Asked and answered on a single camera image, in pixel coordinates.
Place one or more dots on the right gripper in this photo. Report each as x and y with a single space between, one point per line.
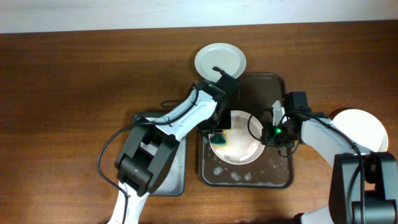
267 136

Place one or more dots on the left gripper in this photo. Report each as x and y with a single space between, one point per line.
226 125

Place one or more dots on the green and yellow sponge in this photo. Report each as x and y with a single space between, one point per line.
219 139

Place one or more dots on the pink plate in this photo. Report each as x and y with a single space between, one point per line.
243 144

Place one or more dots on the cream white plate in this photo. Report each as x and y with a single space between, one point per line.
363 128

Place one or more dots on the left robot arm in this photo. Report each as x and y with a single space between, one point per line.
146 157

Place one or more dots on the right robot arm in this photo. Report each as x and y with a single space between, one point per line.
363 184

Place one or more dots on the dark green soapy tray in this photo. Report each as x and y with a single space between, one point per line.
174 183

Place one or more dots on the pale green plate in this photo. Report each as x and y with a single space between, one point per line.
222 55

